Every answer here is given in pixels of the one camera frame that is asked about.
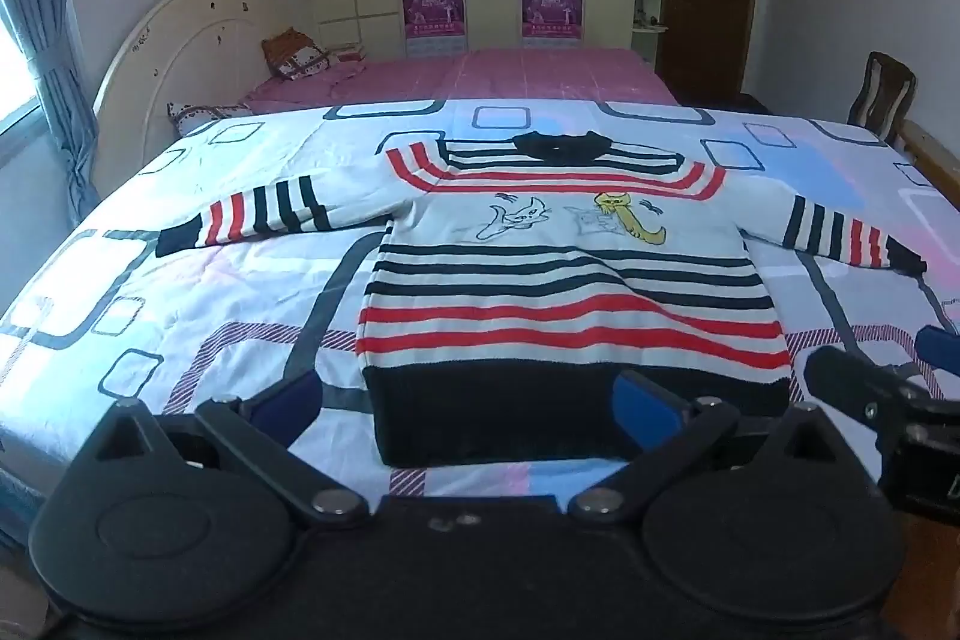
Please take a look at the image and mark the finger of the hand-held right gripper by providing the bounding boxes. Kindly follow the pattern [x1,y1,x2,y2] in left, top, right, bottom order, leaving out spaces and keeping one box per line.
[916,325,960,380]
[804,345,935,431]

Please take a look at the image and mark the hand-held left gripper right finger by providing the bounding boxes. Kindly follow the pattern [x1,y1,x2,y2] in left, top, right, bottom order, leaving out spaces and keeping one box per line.
[568,370,863,526]

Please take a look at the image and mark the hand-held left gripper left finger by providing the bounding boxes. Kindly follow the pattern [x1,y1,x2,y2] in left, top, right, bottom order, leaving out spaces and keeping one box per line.
[73,370,371,530]

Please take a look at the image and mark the striped knit sweater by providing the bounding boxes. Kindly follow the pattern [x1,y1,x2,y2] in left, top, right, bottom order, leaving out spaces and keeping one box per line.
[155,128,929,468]

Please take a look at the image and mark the patterned white bed quilt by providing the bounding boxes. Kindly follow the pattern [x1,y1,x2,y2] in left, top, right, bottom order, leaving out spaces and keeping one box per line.
[0,98,960,536]

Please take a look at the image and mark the wooden chair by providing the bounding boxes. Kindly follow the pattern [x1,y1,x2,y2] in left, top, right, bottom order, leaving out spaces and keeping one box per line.
[847,51,917,146]

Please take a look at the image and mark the white red patterned pillow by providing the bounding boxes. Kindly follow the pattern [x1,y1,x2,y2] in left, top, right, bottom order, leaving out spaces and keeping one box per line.
[166,100,252,137]

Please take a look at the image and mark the orange patterned pillow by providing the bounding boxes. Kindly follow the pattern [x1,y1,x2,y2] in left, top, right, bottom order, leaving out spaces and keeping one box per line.
[261,29,331,82]

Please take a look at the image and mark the pink folded cloth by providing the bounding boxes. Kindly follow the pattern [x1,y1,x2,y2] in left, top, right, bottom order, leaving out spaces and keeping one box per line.
[328,44,370,80]

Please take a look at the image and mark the cream rounded headboard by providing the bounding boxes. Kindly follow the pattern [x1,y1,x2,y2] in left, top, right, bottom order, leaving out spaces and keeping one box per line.
[91,0,316,199]

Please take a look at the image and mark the pink bed sheet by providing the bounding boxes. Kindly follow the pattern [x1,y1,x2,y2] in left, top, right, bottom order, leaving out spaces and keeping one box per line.
[238,47,680,116]

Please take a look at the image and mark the window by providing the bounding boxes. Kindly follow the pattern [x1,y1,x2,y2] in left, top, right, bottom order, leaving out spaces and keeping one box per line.
[0,0,46,169]

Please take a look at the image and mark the blue curtain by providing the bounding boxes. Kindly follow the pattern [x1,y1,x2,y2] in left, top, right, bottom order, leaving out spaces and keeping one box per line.
[0,0,102,229]

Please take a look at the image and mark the wooden bed frame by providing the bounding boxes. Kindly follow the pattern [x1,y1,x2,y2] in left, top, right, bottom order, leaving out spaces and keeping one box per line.
[896,119,960,176]

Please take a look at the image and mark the purple wall poster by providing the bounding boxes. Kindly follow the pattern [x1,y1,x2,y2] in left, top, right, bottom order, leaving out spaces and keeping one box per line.
[401,0,466,50]
[521,0,584,49]

